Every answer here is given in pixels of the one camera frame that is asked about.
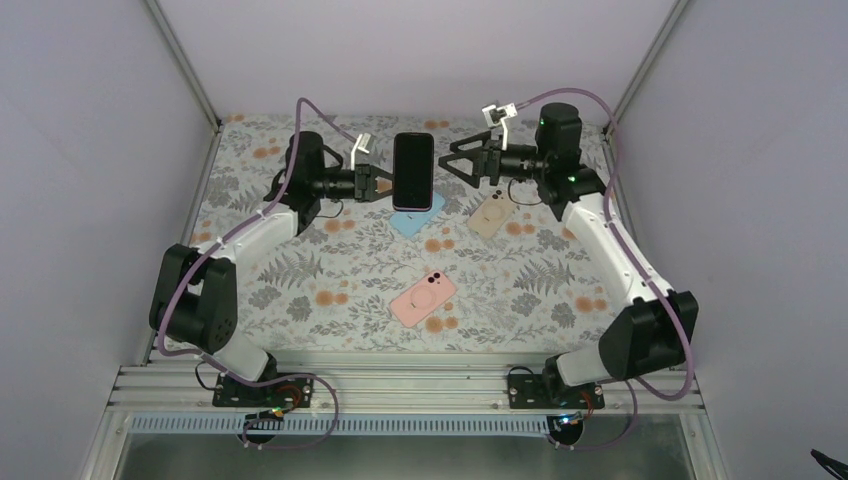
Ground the aluminium corner frame post left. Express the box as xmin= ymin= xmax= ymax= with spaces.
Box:
xmin=143 ymin=0 xmax=221 ymax=132

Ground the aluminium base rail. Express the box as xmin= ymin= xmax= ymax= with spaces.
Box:
xmin=105 ymin=351 xmax=707 ymax=415

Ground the aluminium corner frame post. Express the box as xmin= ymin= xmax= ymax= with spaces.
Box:
xmin=143 ymin=0 xmax=221 ymax=132
xmin=614 ymin=0 xmax=690 ymax=122

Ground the pink phone case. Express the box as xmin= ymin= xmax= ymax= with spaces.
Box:
xmin=389 ymin=270 xmax=457 ymax=328

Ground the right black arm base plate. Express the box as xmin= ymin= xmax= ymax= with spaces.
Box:
xmin=506 ymin=366 xmax=605 ymax=410

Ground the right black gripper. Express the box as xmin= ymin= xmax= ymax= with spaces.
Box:
xmin=437 ymin=131 xmax=548 ymax=189

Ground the aluminium corner frame post right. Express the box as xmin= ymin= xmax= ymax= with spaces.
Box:
xmin=614 ymin=0 xmax=690 ymax=122

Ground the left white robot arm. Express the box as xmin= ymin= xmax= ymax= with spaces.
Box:
xmin=149 ymin=131 xmax=393 ymax=405

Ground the grey slotted cable duct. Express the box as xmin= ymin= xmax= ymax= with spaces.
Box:
xmin=128 ymin=412 xmax=577 ymax=437

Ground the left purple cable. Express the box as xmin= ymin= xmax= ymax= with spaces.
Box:
xmin=153 ymin=97 xmax=362 ymax=453

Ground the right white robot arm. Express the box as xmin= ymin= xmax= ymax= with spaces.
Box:
xmin=438 ymin=102 xmax=699 ymax=407

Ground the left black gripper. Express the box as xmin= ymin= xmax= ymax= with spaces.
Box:
xmin=311 ymin=164 xmax=407 ymax=202

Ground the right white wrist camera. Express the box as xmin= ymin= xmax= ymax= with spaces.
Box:
xmin=482 ymin=103 xmax=518 ymax=151

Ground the light blue phone case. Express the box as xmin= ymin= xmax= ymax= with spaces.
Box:
xmin=389 ymin=192 xmax=445 ymax=238

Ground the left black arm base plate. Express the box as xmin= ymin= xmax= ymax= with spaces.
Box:
xmin=212 ymin=377 xmax=314 ymax=410

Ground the black smartphone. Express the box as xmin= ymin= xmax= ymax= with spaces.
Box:
xmin=392 ymin=132 xmax=435 ymax=212

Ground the floral patterned table mat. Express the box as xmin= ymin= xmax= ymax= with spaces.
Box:
xmin=160 ymin=113 xmax=639 ymax=355

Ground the beige phone case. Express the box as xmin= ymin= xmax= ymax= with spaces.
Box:
xmin=467 ymin=189 xmax=517 ymax=240

